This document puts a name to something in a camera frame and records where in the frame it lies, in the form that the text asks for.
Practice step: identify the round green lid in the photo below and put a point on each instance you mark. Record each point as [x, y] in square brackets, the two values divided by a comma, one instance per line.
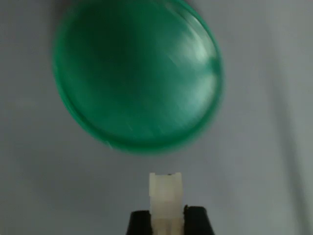
[137, 78]

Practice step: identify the small white plastic terminal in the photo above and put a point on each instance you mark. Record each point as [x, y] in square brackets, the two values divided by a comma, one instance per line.
[166, 193]

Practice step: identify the dark grey mat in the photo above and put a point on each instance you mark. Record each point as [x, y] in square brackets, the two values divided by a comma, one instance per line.
[269, 122]

